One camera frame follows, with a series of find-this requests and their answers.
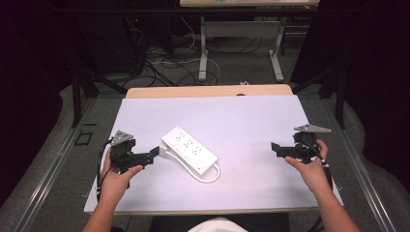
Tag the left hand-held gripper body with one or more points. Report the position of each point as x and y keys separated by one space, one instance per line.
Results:
x=122 y=151

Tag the person's white shirt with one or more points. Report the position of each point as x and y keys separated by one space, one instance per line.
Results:
x=217 y=226

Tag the white power strip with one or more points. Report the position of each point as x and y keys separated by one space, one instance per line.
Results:
x=190 y=150

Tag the black metal stand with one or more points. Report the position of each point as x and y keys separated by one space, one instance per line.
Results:
x=338 y=96
x=79 y=96

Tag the white-legged background table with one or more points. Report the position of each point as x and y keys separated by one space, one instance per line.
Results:
x=241 y=29

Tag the wooden table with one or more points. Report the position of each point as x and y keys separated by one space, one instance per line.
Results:
x=206 y=91

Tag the person's dark pants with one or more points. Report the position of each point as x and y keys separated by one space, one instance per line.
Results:
x=274 y=224

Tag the white table mat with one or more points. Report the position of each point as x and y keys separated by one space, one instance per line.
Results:
x=245 y=129

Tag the metal floor rail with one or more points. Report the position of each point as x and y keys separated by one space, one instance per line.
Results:
x=361 y=167
x=48 y=174

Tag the person's left hand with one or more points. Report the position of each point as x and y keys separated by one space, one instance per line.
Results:
x=113 y=185

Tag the person's right hand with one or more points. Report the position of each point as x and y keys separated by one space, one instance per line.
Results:
x=314 y=175

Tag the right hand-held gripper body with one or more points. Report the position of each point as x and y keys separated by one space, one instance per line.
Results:
x=304 y=145

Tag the dark computer tower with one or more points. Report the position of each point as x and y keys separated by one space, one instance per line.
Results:
x=109 y=42

